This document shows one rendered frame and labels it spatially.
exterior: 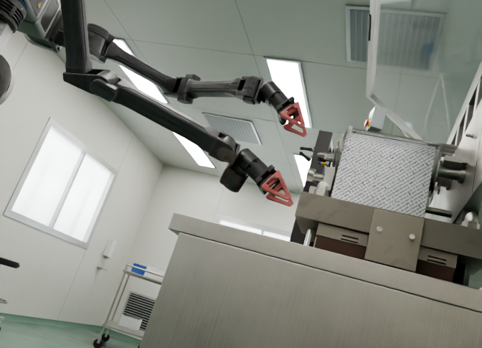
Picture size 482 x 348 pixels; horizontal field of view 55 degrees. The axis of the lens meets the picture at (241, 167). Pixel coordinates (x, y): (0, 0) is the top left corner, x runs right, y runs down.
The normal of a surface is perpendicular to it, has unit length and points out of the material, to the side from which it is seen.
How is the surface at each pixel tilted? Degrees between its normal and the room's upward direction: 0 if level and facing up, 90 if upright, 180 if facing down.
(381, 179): 90
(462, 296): 90
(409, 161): 90
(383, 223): 90
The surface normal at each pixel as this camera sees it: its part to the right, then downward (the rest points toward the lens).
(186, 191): -0.22, -0.38
